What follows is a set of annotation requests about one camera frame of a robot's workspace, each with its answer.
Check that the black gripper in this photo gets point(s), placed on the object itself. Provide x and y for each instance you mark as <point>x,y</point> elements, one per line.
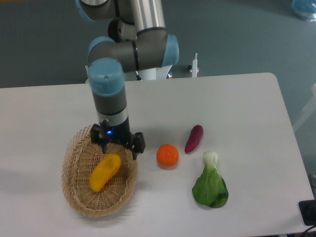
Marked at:
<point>120,134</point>

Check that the woven wicker basket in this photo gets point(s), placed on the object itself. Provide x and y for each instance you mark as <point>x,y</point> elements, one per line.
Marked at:
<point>80,159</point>

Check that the yellow mango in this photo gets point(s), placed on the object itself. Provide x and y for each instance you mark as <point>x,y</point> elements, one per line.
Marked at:
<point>104,171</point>

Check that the black device at table edge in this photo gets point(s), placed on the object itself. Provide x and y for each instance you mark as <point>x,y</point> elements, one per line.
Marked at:
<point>308,211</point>

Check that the green bok choy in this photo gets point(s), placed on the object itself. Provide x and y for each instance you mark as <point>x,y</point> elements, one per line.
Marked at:
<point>210,188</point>

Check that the orange tangerine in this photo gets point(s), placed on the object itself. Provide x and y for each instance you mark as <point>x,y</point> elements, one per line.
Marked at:
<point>167,155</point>

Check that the white frame at right edge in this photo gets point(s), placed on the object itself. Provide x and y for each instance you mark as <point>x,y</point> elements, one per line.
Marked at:
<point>306,111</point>

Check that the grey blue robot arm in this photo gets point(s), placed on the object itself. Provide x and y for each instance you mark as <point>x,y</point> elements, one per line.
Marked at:
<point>111,57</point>

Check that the purple sweet potato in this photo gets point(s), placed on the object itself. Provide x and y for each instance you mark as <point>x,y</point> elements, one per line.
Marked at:
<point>194,139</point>

